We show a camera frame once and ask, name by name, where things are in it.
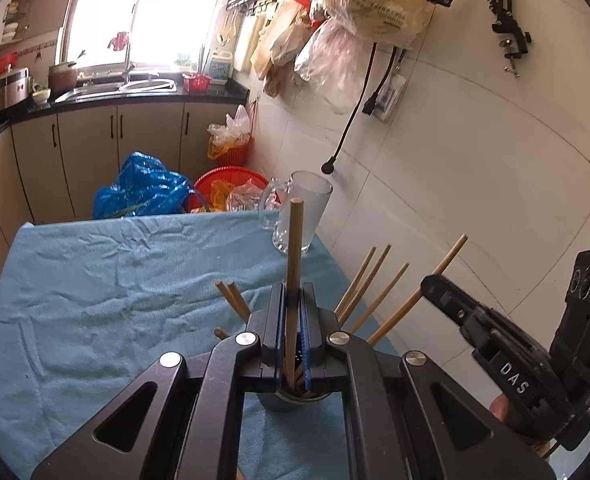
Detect red plastic basin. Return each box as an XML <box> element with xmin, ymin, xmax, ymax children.
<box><xmin>187</xmin><ymin>166</ymin><xmax>282</xmax><ymax>213</ymax></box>

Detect dark grey utensil holder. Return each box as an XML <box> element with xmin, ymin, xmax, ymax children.
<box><xmin>255</xmin><ymin>340</ymin><xmax>346</xmax><ymax>414</ymax></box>

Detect metal faucet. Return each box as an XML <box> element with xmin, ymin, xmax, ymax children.
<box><xmin>122</xmin><ymin>42</ymin><xmax>138</xmax><ymax>86</ymax></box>

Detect white plastic container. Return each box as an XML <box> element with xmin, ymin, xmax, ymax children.
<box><xmin>209</xmin><ymin>49</ymin><xmax>235</xmax><ymax>85</ymax></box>

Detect brown cooking pot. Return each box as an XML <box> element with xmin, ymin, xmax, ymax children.
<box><xmin>48</xmin><ymin>61</ymin><xmax>78</xmax><ymax>93</ymax></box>

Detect blue towel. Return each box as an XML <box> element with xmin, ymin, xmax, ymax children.
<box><xmin>0</xmin><ymin>209</ymin><xmax>401</xmax><ymax>480</ymax></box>

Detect silver rice cooker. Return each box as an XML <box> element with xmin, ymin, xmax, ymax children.
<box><xmin>0</xmin><ymin>66</ymin><xmax>31</xmax><ymax>113</ymax></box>

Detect metal sink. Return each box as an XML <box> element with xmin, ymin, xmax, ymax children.
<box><xmin>55</xmin><ymin>77</ymin><xmax>178</xmax><ymax>103</ymax></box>

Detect crumpled clear plastic bag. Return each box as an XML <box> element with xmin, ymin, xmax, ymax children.
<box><xmin>210</xmin><ymin>179</ymin><xmax>268</xmax><ymax>213</ymax></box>

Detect white badge card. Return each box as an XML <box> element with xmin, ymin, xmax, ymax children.
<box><xmin>375</xmin><ymin>77</ymin><xmax>408</xmax><ymax>123</ymax></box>

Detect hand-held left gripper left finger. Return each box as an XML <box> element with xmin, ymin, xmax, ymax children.
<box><xmin>30</xmin><ymin>282</ymin><xmax>288</xmax><ymax>480</ymax></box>

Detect wall shelf with dishes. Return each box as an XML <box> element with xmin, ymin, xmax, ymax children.
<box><xmin>0</xmin><ymin>0</ymin><xmax>78</xmax><ymax>46</ymax></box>

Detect person's right hand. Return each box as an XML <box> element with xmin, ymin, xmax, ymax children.
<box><xmin>490</xmin><ymin>392</ymin><xmax>513</xmax><ymax>423</ymax></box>

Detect blue plastic bag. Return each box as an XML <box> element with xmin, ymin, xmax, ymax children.
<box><xmin>92</xmin><ymin>151</ymin><xmax>196</xmax><ymax>221</ymax></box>

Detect hanging clear plastic bag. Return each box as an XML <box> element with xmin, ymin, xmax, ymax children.
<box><xmin>294</xmin><ymin>17</ymin><xmax>373</xmax><ymax>115</ymax></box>

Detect red basket with plastic bags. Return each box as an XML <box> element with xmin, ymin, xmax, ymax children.
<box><xmin>206</xmin><ymin>104</ymin><xmax>254</xmax><ymax>168</ymax></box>

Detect plastic bag of yellow food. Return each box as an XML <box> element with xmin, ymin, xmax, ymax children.
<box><xmin>322</xmin><ymin>0</ymin><xmax>435</xmax><ymax>46</ymax></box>

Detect clear glass mug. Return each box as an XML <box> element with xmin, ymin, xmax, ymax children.
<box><xmin>258</xmin><ymin>170</ymin><xmax>334</xmax><ymax>255</ymax></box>

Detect hanging brownish plastic bags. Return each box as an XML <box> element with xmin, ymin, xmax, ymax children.
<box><xmin>250</xmin><ymin>0</ymin><xmax>328</xmax><ymax>98</ymax></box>

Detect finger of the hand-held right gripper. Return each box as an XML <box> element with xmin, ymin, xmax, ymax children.
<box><xmin>421</xmin><ymin>274</ymin><xmax>496</xmax><ymax>346</ymax></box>

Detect kitchen window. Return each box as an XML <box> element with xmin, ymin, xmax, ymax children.
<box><xmin>58</xmin><ymin>0</ymin><xmax>236</xmax><ymax>73</ymax></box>

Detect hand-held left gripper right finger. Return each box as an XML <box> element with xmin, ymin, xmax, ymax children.
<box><xmin>297</xmin><ymin>282</ymin><xmax>558</xmax><ymax>480</ymax></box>

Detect small red basket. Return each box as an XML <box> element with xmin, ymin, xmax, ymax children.
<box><xmin>182</xmin><ymin>73</ymin><xmax>213</xmax><ymax>93</ymax></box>

